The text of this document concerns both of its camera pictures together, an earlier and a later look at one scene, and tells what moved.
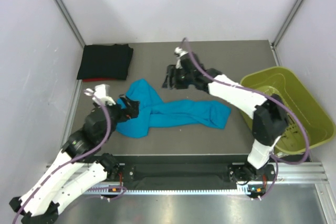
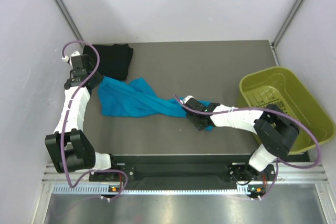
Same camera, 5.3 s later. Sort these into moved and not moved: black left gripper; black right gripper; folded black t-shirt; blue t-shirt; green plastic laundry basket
Moved: black left gripper; blue t-shirt; black right gripper
Not moved: green plastic laundry basket; folded black t-shirt
